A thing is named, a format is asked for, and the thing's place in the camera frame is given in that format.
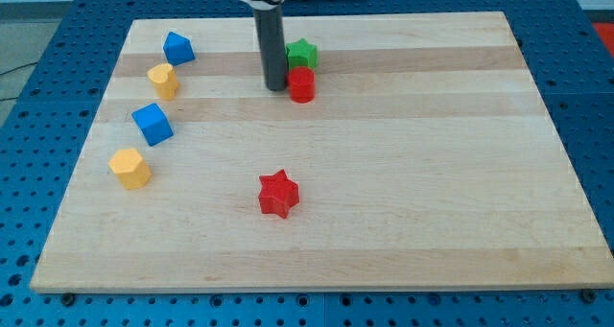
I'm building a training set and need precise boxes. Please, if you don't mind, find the red star block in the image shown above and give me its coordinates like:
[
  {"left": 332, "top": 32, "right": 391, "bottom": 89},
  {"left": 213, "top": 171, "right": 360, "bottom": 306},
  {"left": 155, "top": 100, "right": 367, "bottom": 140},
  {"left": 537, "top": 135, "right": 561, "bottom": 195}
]
[{"left": 258, "top": 170, "right": 300, "bottom": 219}]

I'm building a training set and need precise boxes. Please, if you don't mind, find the green star block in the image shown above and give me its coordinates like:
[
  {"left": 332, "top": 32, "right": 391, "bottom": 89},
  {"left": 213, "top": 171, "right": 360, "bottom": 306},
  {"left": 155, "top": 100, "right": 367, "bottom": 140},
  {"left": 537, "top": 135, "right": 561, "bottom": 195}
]
[{"left": 286, "top": 38, "right": 319, "bottom": 70}]

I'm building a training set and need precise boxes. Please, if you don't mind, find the blue cube block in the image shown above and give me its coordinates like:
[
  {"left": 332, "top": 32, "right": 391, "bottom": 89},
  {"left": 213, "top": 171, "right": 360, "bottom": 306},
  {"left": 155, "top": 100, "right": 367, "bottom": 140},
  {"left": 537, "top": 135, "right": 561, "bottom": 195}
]
[{"left": 131, "top": 103, "right": 174, "bottom": 147}]

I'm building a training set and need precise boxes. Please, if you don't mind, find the red cylinder block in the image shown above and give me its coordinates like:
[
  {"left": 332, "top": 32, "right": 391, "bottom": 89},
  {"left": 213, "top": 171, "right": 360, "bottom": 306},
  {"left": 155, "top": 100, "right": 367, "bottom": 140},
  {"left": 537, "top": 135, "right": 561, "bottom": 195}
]
[{"left": 288, "top": 66, "right": 316, "bottom": 104}]

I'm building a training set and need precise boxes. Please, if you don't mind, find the wooden board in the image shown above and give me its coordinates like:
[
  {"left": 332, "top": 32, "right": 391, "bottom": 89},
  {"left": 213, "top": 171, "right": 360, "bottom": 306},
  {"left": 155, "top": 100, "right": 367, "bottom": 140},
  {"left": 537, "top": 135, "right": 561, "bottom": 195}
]
[{"left": 31, "top": 12, "right": 613, "bottom": 294}]

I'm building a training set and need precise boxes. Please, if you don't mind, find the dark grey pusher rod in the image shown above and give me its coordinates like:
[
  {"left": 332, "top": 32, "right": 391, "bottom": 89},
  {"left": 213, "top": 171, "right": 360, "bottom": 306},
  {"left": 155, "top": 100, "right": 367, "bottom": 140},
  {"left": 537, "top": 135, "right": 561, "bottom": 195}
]
[{"left": 253, "top": 6, "right": 288, "bottom": 91}]

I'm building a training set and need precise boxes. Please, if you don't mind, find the yellow heart block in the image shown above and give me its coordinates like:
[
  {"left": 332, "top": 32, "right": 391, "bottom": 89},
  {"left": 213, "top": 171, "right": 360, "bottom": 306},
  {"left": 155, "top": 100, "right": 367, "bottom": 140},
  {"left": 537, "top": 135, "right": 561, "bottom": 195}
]
[{"left": 147, "top": 63, "right": 179, "bottom": 101}]

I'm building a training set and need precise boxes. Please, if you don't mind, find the blue pentagon block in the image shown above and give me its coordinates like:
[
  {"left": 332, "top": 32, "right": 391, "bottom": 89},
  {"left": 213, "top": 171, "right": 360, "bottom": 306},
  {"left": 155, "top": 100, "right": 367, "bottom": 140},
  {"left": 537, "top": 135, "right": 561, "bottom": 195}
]
[{"left": 163, "top": 32, "right": 196, "bottom": 66}]

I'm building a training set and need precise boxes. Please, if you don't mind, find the yellow hexagon block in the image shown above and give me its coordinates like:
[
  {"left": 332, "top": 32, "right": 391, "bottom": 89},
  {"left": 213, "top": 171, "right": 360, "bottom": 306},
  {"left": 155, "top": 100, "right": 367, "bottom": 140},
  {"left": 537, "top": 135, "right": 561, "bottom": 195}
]
[{"left": 108, "top": 148, "right": 153, "bottom": 190}]

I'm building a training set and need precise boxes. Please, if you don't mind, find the red object at right edge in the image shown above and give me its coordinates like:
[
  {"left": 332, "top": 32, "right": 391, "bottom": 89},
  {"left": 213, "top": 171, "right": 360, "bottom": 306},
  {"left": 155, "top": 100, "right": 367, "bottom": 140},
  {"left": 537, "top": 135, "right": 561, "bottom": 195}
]
[{"left": 593, "top": 22, "right": 614, "bottom": 57}]

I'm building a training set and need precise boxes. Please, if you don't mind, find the black cable on floor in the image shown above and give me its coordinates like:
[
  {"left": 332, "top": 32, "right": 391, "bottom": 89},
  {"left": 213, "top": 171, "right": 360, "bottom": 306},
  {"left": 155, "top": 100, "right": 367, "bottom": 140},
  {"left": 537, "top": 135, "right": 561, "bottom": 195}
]
[{"left": 0, "top": 61, "right": 38, "bottom": 103}]

